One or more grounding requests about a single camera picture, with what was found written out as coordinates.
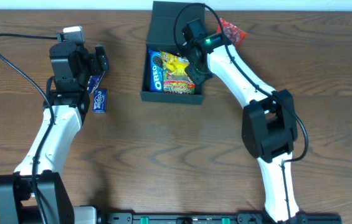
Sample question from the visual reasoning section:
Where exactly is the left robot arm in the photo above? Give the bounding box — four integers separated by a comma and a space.
0, 41, 109, 223

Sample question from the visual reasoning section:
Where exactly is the green Haribo gummy bag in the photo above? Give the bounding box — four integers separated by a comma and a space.
163, 80, 195, 95

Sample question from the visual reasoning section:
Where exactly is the yellow Hacks candy bag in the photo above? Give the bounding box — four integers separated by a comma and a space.
161, 52, 191, 82

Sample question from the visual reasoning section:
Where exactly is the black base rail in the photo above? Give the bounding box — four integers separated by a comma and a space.
96, 212, 342, 224

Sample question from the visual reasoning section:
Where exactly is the blue Eclipse mint pack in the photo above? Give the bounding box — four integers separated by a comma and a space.
93, 89, 107, 113

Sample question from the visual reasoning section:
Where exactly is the dark blue snack bar wrapper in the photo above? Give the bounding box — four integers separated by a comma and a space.
87, 72, 105, 94

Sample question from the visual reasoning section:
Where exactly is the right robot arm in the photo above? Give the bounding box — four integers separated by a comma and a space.
180, 19, 299, 223

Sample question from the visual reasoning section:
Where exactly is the blue Oreo cookie pack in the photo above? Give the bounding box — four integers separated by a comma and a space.
148, 49, 163, 92

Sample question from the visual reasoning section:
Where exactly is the red Hacks candy bag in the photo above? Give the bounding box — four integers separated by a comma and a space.
220, 18, 247, 49

